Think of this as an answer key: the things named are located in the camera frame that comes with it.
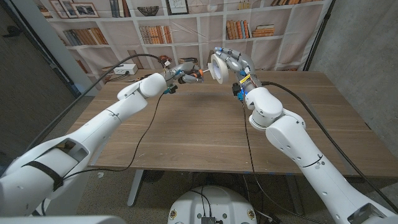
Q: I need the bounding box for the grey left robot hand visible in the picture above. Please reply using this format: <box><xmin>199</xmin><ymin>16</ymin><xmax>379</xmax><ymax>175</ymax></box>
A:
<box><xmin>163</xmin><ymin>61</ymin><xmax>205</xmax><ymax>85</ymax></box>

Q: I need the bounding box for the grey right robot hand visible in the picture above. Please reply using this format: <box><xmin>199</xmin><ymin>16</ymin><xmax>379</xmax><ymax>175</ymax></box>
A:
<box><xmin>212</xmin><ymin>46</ymin><xmax>265</xmax><ymax>90</ymax></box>

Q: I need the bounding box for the black orange screwdriver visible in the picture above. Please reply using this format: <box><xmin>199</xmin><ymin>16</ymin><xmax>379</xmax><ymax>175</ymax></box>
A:
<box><xmin>178</xmin><ymin>68</ymin><xmax>211</xmax><ymax>84</ymax></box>

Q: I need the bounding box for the beige masking tape roll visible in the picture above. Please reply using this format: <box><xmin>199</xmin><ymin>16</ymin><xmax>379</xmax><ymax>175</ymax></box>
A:
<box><xmin>207</xmin><ymin>53</ymin><xmax>230</xmax><ymax>85</ymax></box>

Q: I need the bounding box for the printed bookshelf backdrop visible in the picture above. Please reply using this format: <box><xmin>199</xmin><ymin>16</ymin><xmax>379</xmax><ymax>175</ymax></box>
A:
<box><xmin>32</xmin><ymin>0</ymin><xmax>333</xmax><ymax>91</ymax></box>

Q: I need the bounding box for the white power strip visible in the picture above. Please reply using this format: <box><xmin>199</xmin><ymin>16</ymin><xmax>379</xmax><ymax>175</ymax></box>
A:
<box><xmin>112</xmin><ymin>63</ymin><xmax>139</xmax><ymax>75</ymax></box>

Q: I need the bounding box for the black backdrop stand pole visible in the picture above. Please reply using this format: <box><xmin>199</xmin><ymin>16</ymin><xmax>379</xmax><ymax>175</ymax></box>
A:
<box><xmin>303</xmin><ymin>0</ymin><xmax>336</xmax><ymax>72</ymax></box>

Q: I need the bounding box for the grey table leg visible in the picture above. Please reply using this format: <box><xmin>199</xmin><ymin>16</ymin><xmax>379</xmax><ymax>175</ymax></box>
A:
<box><xmin>285</xmin><ymin>174</ymin><xmax>305</xmax><ymax>216</ymax></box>
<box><xmin>127</xmin><ymin>169</ymin><xmax>144</xmax><ymax>208</ymax></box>

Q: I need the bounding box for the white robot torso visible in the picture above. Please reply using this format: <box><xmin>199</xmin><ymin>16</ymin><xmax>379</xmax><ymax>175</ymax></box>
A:
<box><xmin>167</xmin><ymin>185</ymin><xmax>258</xmax><ymax>224</ymax></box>

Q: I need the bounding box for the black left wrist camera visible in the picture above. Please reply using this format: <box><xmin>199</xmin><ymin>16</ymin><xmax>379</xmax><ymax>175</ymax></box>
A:
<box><xmin>163</xmin><ymin>83</ymin><xmax>178</xmax><ymax>95</ymax></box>

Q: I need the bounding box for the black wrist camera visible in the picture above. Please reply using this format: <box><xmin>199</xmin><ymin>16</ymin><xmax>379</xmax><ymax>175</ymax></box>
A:
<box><xmin>231</xmin><ymin>82</ymin><xmax>246</xmax><ymax>102</ymax></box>
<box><xmin>163</xmin><ymin>83</ymin><xmax>178</xmax><ymax>95</ymax></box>

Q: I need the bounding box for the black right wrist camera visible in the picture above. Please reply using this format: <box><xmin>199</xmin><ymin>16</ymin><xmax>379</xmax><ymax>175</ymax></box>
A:
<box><xmin>231</xmin><ymin>82</ymin><xmax>246</xmax><ymax>102</ymax></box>

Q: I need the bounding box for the black power strip cable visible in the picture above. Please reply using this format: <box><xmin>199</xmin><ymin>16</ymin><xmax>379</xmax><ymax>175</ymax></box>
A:
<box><xmin>108</xmin><ymin>72</ymin><xmax>131</xmax><ymax>82</ymax></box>

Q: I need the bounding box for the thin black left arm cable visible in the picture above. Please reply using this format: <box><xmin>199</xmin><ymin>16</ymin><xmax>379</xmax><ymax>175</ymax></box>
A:
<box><xmin>60</xmin><ymin>92</ymin><xmax>165</xmax><ymax>181</ymax></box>

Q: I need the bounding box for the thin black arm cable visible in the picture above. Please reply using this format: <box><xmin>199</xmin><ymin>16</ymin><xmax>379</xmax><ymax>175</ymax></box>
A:
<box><xmin>60</xmin><ymin>92</ymin><xmax>165</xmax><ymax>181</ymax></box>
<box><xmin>241</xmin><ymin>99</ymin><xmax>326</xmax><ymax>224</ymax></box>

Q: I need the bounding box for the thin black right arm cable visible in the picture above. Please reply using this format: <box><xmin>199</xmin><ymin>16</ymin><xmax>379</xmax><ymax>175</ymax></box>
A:
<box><xmin>241</xmin><ymin>99</ymin><xmax>326</xmax><ymax>224</ymax></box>

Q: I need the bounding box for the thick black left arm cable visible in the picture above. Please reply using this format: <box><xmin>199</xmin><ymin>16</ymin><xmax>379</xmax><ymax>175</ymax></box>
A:
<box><xmin>26</xmin><ymin>53</ymin><xmax>167</xmax><ymax>150</ymax></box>

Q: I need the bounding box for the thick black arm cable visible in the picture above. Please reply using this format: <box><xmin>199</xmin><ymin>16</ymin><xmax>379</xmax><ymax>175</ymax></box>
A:
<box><xmin>26</xmin><ymin>53</ymin><xmax>167</xmax><ymax>150</ymax></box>
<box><xmin>261</xmin><ymin>80</ymin><xmax>398</xmax><ymax>214</ymax></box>

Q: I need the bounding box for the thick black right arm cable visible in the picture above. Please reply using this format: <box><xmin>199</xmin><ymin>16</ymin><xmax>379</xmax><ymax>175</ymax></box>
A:
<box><xmin>261</xmin><ymin>80</ymin><xmax>398</xmax><ymax>214</ymax></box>

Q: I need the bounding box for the black door handle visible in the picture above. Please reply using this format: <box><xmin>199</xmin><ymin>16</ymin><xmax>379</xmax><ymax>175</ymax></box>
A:
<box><xmin>2</xmin><ymin>25</ymin><xmax>22</xmax><ymax>38</ymax></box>

